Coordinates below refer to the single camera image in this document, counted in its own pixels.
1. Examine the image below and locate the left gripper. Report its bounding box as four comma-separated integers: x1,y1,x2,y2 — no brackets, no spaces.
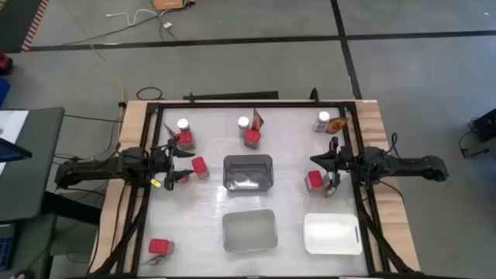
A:
149,143,196,191

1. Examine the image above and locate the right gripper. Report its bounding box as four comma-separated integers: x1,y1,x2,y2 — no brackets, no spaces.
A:
309,136,365,188

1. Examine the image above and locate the red-lidded smoked paprika tin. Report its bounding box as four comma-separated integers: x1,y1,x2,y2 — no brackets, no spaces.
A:
174,130,196,151
243,129,262,150
148,238,175,257
304,169,326,194
191,156,211,181

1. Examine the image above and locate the orange taco seasoning packet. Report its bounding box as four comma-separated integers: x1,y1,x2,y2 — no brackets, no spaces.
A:
325,116,349,136
162,122,180,143
251,108,265,132

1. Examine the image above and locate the wooden table board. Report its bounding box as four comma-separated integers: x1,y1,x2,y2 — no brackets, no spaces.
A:
89,99,422,272

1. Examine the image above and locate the dark grey plastic bin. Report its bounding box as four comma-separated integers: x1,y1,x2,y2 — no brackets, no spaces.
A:
222,153,274,193

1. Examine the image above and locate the white plastic bin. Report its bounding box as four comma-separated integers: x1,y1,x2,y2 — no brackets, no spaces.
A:
303,212,363,256

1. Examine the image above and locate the black flat bar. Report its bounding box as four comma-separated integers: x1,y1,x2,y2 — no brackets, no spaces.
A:
182,91,280,102

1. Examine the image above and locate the pale grey plastic bin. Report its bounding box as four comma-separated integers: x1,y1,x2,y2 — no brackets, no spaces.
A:
222,208,279,253

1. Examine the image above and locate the grey desk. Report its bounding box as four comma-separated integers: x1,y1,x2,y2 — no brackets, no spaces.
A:
0,107,66,224

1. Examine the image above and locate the orange box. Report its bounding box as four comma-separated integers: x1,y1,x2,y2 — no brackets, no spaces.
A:
153,0,187,11

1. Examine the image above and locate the white paper sheet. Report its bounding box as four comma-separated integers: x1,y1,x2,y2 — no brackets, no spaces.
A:
0,110,30,144

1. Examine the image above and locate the blue object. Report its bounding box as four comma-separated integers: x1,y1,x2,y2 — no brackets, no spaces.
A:
0,77,12,108

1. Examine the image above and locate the blue crate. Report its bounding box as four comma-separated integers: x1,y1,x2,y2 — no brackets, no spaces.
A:
0,224,16,272

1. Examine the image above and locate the red object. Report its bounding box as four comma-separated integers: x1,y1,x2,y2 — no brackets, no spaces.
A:
0,52,13,75

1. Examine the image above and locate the black mat striped edge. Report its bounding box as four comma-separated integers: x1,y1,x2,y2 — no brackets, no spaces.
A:
0,0,50,53

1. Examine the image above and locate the black cable loop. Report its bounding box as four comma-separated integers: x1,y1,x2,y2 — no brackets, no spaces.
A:
135,86,164,102

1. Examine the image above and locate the thin yellow cable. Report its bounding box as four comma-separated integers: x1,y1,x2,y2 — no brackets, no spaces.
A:
61,0,127,105

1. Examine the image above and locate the white floor cable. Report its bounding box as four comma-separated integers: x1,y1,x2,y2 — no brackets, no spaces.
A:
105,8,160,28

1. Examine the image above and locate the black equipment with cables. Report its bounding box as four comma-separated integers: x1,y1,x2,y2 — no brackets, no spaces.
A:
459,108,496,158

